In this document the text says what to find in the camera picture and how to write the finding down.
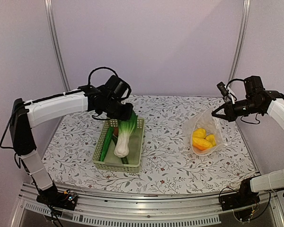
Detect yellow starfruit piece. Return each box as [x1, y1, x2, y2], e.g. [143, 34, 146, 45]
[205, 134, 216, 147]

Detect right aluminium frame post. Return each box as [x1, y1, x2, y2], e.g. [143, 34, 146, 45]
[228, 0, 251, 82]

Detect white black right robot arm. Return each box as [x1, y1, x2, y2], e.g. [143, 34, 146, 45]
[212, 76, 284, 206]

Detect white green bok choy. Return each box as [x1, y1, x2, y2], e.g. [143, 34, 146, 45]
[114, 111, 138, 158]

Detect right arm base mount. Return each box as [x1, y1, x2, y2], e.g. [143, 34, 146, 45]
[218, 178, 260, 211]

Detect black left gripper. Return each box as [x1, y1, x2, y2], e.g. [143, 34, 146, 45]
[105, 98, 133, 121]

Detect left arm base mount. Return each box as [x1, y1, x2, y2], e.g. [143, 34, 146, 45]
[36, 185, 78, 211]

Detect left aluminium frame post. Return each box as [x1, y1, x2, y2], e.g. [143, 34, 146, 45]
[44, 0, 73, 101]

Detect clear zip top bag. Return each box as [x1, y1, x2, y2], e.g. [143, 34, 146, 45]
[183, 108, 227, 157]

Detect brown potato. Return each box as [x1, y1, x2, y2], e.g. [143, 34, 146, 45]
[113, 127, 119, 137]

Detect pale green plastic basket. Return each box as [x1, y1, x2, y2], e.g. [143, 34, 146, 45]
[92, 117, 144, 173]

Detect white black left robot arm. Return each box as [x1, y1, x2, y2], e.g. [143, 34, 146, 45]
[4, 75, 133, 205]

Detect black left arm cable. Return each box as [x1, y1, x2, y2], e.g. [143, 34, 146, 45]
[87, 66, 119, 88]

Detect aluminium front rail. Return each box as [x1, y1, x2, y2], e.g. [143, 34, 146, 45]
[10, 183, 284, 227]

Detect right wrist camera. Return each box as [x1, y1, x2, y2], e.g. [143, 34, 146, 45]
[217, 82, 237, 104]

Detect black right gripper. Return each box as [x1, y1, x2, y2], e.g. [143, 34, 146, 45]
[212, 97, 263, 122]

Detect yellow lemon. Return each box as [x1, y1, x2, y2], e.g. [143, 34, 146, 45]
[192, 128, 206, 139]

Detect dark green cucumber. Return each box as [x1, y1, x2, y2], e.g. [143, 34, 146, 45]
[112, 135, 129, 164]

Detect aluminium frame post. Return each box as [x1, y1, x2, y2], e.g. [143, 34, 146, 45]
[44, 0, 73, 101]
[228, 0, 251, 82]

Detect light green cucumber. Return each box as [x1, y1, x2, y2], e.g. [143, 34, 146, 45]
[100, 127, 114, 162]

